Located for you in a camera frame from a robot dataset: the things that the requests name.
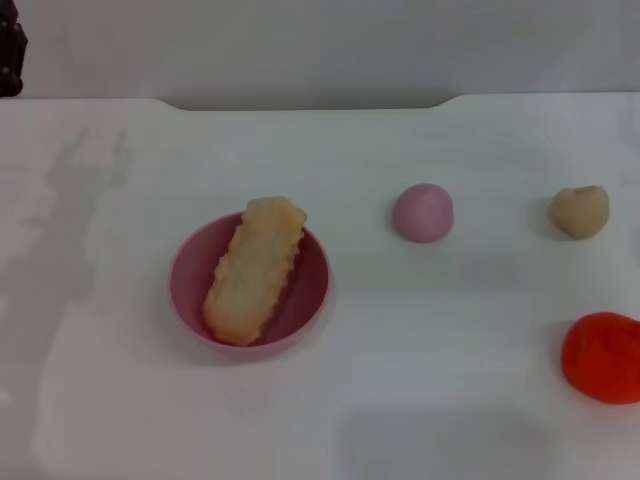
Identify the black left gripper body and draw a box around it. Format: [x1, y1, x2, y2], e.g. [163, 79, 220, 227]
[0, 0, 26, 99]

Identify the orange striped bread roll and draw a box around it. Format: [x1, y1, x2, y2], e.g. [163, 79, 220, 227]
[202, 195, 309, 347]

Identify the pink plastic bowl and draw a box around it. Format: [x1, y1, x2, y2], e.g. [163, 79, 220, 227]
[167, 211, 333, 362]

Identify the pink round bun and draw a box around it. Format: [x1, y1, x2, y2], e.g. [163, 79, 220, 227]
[391, 182, 455, 245]

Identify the beige round bun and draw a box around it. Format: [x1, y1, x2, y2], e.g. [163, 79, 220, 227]
[549, 184, 611, 241]

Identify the red orange bun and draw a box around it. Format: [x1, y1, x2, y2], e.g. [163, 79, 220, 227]
[560, 311, 640, 405]

